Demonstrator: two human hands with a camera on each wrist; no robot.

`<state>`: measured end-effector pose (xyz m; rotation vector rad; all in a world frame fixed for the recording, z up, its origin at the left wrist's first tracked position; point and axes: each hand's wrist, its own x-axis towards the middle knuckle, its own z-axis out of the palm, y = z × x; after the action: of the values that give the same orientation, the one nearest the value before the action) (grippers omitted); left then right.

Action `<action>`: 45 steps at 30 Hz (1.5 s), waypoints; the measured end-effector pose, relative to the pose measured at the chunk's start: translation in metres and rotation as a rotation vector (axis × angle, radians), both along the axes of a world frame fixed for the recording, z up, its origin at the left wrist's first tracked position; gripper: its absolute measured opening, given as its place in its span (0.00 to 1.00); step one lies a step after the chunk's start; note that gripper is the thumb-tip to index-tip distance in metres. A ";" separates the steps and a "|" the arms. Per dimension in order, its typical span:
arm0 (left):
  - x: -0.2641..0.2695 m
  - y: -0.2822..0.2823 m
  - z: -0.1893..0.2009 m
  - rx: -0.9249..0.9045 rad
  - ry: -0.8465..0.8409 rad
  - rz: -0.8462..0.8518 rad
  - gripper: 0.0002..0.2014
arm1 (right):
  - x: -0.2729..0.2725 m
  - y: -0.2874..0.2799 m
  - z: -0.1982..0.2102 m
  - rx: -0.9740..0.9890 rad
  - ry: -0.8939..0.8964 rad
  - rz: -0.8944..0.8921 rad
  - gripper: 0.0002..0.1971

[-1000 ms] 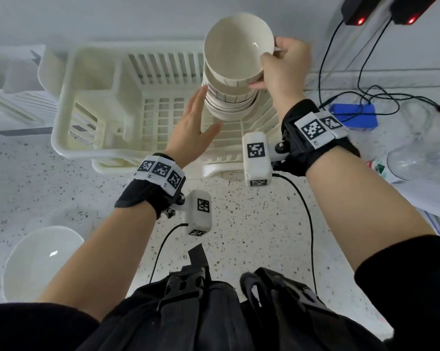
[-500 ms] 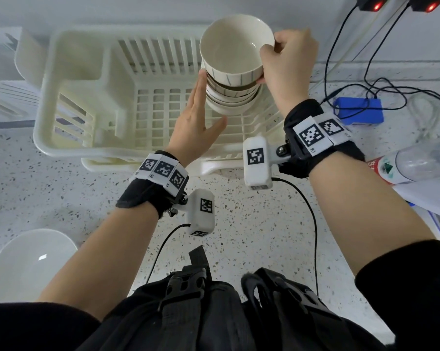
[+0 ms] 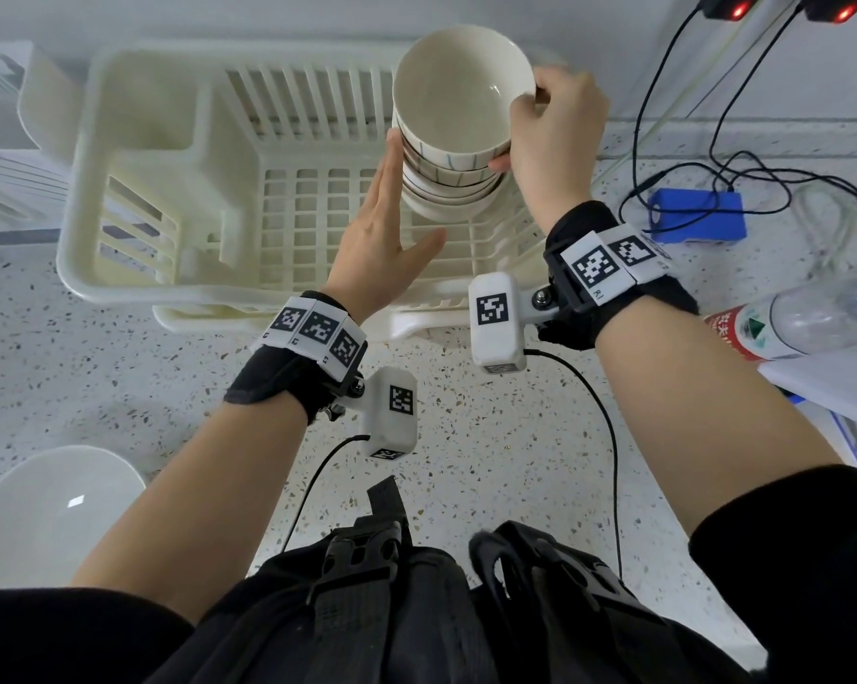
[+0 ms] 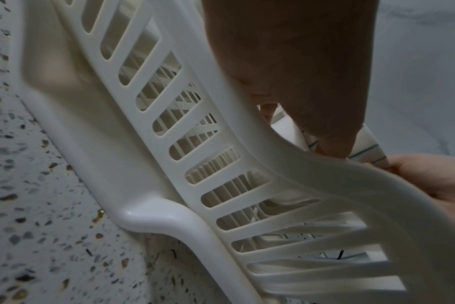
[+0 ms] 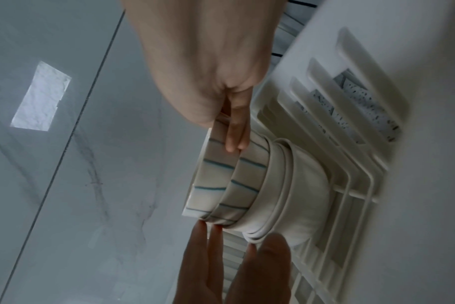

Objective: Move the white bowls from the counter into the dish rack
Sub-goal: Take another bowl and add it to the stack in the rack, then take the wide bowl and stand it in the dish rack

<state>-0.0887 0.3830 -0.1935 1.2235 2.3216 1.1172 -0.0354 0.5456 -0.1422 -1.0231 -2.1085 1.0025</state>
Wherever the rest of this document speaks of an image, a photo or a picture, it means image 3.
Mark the person's left hand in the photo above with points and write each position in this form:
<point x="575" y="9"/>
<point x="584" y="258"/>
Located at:
<point x="378" y="256"/>

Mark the person's right hand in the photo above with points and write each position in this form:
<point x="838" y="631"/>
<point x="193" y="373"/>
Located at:
<point x="556" y="149"/>

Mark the striped white bowl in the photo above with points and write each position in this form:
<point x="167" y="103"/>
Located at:
<point x="457" y="92"/>

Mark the white plastic dish rack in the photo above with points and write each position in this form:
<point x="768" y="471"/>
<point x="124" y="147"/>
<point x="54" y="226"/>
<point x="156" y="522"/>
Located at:
<point x="150" y="99"/>

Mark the person's left forearm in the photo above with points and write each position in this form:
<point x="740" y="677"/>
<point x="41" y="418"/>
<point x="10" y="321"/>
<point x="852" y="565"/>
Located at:
<point x="186" y="505"/>

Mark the person's right forearm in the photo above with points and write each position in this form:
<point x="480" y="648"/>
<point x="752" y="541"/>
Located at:
<point x="699" y="398"/>

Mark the blue box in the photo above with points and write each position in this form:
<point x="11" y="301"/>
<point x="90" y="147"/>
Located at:
<point x="699" y="217"/>

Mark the clear bottle with red label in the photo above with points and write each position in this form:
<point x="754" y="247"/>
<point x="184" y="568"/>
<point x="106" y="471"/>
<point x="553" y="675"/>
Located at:
<point x="738" y="334"/>

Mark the white flat box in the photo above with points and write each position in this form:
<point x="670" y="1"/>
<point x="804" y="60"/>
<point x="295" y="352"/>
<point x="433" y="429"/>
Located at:
<point x="834" y="381"/>

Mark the black chest pack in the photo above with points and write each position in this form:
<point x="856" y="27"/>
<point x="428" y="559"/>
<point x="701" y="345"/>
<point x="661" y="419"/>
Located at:
<point x="385" y="619"/>

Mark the white slatted rack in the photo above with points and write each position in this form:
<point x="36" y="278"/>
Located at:
<point x="44" y="99"/>

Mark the black shirt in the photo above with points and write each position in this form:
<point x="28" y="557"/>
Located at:
<point x="791" y="562"/>

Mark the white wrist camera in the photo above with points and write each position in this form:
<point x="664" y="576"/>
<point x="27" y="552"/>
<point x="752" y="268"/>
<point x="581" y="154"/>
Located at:
<point x="496" y="349"/>
<point x="378" y="423"/>

